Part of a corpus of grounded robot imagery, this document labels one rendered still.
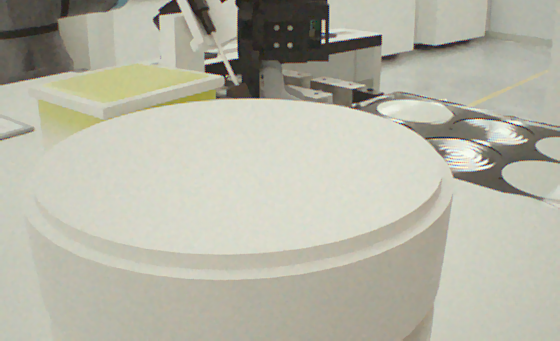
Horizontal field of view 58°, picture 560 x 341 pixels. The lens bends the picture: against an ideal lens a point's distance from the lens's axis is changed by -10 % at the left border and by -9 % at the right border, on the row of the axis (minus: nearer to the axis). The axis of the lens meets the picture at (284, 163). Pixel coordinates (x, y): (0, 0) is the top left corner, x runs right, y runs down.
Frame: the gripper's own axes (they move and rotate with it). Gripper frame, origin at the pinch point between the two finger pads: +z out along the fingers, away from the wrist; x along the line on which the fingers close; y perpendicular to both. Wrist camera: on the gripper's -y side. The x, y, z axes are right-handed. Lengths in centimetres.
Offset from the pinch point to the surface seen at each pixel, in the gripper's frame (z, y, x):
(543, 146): 1.3, 32.7, 1.9
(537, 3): 31, 406, 729
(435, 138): 1.4, 20.4, 4.9
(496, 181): 1.3, 22.8, -7.8
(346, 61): -0.7, 14.8, 38.6
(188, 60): -9.9, -4.4, -9.4
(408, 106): 1.3, 20.4, 17.7
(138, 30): 27, -85, 310
